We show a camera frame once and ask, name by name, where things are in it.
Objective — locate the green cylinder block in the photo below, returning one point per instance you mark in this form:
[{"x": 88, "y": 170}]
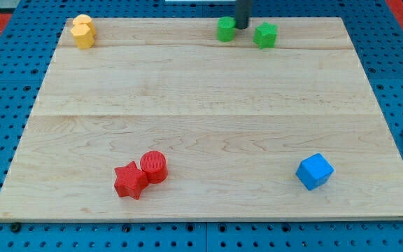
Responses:
[{"x": 226, "y": 29}]

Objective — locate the wooden board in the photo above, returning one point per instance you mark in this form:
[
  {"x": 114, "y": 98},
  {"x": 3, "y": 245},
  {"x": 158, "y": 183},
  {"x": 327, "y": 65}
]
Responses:
[{"x": 232, "y": 120}]

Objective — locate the yellow hexagon block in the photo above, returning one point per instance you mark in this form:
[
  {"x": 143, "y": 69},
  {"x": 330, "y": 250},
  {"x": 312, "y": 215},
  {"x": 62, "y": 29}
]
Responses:
[{"x": 82, "y": 36}]

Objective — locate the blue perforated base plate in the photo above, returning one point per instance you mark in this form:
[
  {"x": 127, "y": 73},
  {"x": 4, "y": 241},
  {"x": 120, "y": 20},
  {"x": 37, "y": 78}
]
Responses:
[{"x": 26, "y": 47}]

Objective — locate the blue cube block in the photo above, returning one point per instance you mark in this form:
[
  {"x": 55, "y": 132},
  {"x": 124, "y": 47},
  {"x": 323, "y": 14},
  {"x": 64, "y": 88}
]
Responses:
[{"x": 314, "y": 171}]

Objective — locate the red star block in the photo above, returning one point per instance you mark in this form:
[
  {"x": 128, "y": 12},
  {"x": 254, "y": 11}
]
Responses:
[{"x": 130, "y": 181}]

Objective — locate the red cylinder block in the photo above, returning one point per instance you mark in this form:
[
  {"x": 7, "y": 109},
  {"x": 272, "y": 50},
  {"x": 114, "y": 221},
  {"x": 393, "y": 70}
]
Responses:
[{"x": 154, "y": 164}]

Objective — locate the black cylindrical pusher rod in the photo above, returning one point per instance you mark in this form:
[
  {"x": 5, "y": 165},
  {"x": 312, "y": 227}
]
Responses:
[{"x": 243, "y": 10}]

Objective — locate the green star block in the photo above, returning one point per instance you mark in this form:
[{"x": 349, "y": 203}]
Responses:
[{"x": 265, "y": 35}]

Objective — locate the yellow heart block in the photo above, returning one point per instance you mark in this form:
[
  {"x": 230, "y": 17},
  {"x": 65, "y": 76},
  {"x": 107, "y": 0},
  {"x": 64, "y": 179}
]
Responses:
[{"x": 84, "y": 19}]

